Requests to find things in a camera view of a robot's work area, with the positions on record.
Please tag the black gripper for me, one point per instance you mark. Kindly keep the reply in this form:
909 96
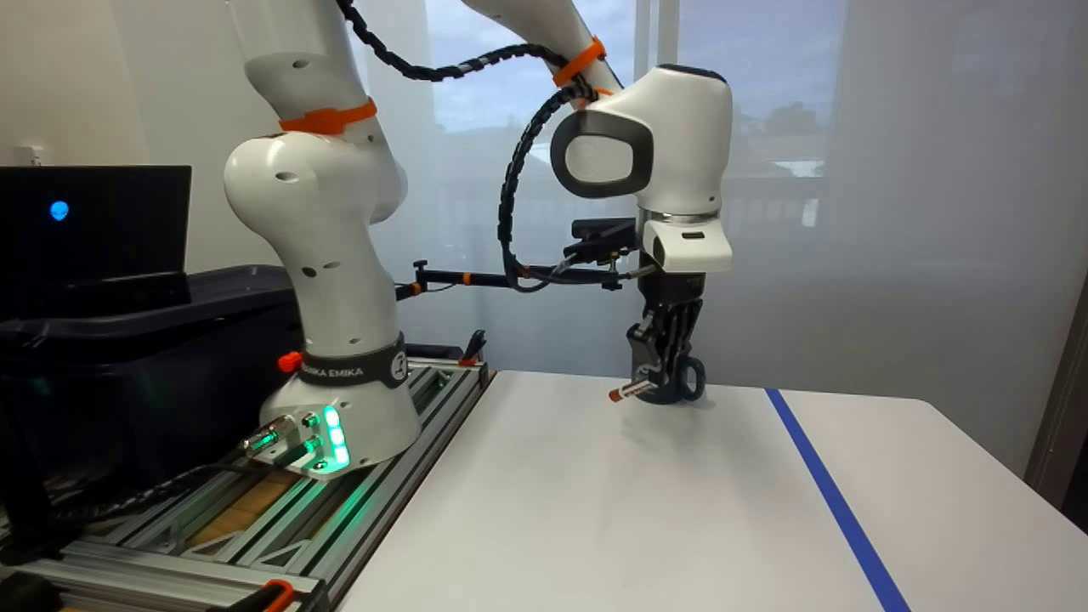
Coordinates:
671 307

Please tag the black monitor with blue light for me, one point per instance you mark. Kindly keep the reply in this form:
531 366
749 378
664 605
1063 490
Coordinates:
92 239

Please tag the aluminium extrusion rail frame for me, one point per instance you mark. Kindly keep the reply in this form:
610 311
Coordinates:
251 526

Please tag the black camera arm rod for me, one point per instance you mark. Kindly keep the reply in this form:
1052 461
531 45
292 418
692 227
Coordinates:
524 281

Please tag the blue tape line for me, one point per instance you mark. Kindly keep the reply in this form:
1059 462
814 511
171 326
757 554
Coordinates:
867 558

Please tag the brown white marker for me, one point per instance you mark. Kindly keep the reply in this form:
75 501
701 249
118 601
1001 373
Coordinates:
632 387

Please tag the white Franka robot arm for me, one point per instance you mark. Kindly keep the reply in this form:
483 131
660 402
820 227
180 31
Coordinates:
328 175

